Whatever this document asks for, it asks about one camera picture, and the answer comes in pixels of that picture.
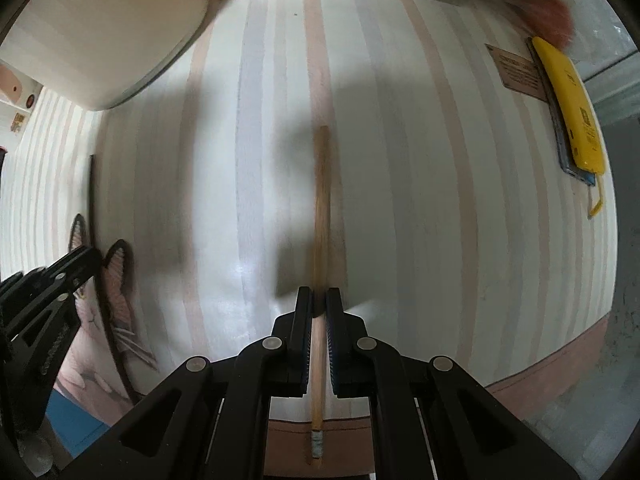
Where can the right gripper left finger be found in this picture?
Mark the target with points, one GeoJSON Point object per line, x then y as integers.
{"type": "Point", "coordinates": [301, 339]}

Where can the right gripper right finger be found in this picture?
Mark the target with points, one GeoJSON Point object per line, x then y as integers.
{"type": "Point", "coordinates": [336, 340]}

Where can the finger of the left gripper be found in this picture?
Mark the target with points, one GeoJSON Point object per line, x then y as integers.
{"type": "Point", "coordinates": [68, 273]}

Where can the light wooden chopstick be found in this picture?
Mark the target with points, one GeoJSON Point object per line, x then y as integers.
{"type": "Point", "coordinates": [319, 274]}

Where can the striped cat table mat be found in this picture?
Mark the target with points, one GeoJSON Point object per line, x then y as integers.
{"type": "Point", "coordinates": [182, 221]}

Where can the pink white box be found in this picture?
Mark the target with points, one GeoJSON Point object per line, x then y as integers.
{"type": "Point", "coordinates": [19, 95]}

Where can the beige utensil holder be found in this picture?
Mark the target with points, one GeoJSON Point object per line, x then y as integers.
{"type": "Point", "coordinates": [98, 53]}

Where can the yellow phone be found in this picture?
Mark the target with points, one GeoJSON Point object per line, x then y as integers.
{"type": "Point", "coordinates": [576, 130]}

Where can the red scrubber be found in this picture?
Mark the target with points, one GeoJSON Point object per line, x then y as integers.
{"type": "Point", "coordinates": [548, 19]}

